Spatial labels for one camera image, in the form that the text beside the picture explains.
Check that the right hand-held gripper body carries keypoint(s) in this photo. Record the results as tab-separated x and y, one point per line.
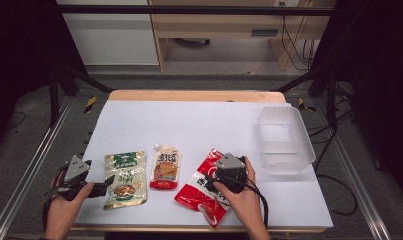
230	173

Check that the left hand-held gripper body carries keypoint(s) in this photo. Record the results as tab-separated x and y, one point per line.
76	170

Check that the green and gold food pouch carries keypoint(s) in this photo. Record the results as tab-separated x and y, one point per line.
125	173

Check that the red and white seasoning pouch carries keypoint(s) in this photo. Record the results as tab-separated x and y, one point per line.
195	196

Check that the orange spout pouch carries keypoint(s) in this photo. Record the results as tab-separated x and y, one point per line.
165	166

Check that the translucent plastic container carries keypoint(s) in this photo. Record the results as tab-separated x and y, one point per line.
285	140

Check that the person's right hand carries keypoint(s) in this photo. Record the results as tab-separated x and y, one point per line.
245	203

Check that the person's left hand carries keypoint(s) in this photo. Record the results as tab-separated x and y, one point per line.
64	210

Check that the white table cover sheet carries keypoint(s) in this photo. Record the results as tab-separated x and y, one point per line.
189	126

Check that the yellow and black floor tape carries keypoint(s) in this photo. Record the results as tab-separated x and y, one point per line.
90	104
302	104

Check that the wooden table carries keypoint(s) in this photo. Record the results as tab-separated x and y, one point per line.
189	95

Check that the white cabinet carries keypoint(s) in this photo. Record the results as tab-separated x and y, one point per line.
112	36

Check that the light wooden desk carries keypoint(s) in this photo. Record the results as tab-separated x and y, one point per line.
219	25

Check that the black horizontal frame bar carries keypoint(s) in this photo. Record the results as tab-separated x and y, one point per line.
189	10

